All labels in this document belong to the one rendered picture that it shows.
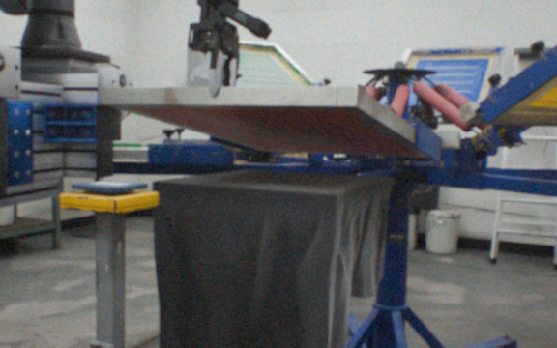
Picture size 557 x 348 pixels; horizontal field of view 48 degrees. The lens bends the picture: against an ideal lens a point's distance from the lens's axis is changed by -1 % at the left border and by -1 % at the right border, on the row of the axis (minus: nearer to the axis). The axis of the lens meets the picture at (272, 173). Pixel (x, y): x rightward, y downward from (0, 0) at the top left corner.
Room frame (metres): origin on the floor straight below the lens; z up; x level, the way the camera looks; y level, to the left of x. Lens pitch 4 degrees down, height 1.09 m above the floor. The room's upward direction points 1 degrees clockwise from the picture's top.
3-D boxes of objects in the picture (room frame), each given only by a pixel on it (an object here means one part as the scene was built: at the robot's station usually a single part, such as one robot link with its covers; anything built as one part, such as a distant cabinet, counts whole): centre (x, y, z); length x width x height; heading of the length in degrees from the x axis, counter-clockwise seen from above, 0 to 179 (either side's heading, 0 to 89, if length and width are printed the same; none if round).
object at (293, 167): (2.53, 0.12, 0.90); 1.24 x 0.06 x 0.06; 95
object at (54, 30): (1.63, 0.57, 1.31); 0.15 x 0.15 x 0.10
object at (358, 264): (1.49, -0.21, 0.74); 0.46 x 0.04 x 0.42; 155
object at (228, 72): (1.34, 0.11, 1.18); 0.06 x 0.03 x 0.09; 65
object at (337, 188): (1.57, -0.02, 0.95); 0.48 x 0.44 x 0.01; 155
